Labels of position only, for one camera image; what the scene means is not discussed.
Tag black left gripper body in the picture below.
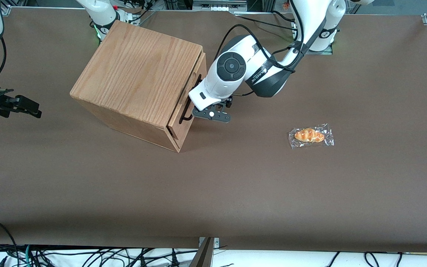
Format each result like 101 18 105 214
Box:
213 96 234 112

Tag black metal drawer handle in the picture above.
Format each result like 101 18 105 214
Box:
179 73 203 123

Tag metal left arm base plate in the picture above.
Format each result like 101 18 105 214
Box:
307 43 334 56

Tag metal right arm base mount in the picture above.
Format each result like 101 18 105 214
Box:
116 8 140 27

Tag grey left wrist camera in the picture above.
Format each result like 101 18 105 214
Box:
192 105 232 124

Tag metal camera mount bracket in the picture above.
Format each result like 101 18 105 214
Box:
189 237 220 267

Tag light wooden drawer cabinet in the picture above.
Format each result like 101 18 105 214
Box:
70 20 204 153

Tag wooden drawer with black handle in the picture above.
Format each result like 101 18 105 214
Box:
166 52 207 141

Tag bread roll in clear wrapper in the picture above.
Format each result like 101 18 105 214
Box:
288 123 335 149

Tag brown paper table cover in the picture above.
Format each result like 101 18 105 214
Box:
0 7 427 253

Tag short black base cable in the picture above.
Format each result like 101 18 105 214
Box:
271 10 297 22

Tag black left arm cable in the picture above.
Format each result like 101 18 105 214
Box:
213 0 327 97

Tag long black base cable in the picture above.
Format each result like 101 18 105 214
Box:
235 15 297 32

